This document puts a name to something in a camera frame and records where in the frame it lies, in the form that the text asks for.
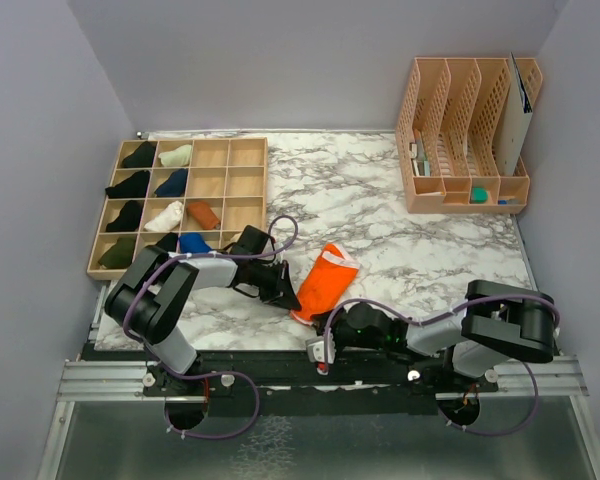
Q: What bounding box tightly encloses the black rolled underwear second row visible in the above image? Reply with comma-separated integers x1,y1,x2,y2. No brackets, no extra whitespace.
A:
105,170,150,199

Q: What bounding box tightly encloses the black rolled underwear third row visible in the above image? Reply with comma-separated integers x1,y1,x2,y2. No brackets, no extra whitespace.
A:
105,200,143,233

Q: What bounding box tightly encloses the green object in rack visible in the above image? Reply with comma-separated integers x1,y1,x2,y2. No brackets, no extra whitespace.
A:
470,187,489,205

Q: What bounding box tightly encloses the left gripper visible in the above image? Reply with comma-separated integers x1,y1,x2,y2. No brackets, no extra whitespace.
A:
248,259,300,311

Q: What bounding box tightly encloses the black rolled underwear bottom row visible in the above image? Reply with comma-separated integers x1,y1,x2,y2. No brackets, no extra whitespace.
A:
155,232,178,252

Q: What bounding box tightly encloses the white board in rack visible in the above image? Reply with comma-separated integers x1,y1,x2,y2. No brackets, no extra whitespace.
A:
493,54,533,176

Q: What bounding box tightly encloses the black rolled underwear top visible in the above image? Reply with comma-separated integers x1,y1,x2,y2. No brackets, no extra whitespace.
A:
121,141,156,169

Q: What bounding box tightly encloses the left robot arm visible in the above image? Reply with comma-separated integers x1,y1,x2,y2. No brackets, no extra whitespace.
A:
104,225,301,395

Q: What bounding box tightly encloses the navy rolled underwear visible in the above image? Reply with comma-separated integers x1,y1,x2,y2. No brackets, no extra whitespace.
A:
154,168,188,198

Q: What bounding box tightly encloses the pink plastic file rack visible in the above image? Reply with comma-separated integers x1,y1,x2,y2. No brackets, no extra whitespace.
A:
395,57,543,214

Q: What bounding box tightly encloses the dark green rolled underwear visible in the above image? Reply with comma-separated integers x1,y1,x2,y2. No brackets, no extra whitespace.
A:
97,237,136,270

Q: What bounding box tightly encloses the rust brown underwear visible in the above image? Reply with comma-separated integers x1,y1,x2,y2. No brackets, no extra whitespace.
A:
186,201,221,230

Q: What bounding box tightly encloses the bright orange underwear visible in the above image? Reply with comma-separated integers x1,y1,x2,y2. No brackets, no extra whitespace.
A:
290,243,360,325

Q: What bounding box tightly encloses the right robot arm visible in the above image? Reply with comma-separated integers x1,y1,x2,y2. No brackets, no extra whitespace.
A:
306,280,560,392

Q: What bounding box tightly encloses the white rolled underwear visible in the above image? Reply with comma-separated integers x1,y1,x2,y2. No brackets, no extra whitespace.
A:
142,200,184,233

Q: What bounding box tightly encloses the light green rolled underwear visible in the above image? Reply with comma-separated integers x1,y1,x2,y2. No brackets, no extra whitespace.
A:
158,144,193,168

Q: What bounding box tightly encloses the wooden compartment organizer tray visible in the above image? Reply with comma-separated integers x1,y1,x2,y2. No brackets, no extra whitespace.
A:
87,138,268,280

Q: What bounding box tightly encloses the aluminium extrusion rail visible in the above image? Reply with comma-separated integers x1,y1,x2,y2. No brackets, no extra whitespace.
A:
57,356,589,403

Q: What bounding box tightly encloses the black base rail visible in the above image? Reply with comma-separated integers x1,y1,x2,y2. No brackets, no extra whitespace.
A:
79,349,501,416

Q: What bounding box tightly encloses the blue rolled underwear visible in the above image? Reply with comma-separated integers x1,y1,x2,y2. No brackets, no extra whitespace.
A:
179,232,213,254

